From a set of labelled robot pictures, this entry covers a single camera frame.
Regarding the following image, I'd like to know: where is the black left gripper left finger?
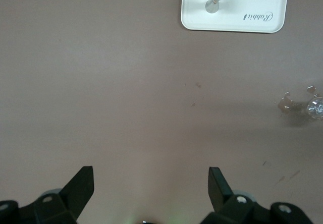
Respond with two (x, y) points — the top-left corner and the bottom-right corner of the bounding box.
(0, 166), (94, 224)

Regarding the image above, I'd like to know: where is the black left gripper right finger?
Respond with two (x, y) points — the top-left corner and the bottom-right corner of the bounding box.
(199, 167), (313, 224)

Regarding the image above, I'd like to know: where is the clear stemmed wine glass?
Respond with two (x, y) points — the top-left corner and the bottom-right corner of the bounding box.
(306, 95), (323, 120)

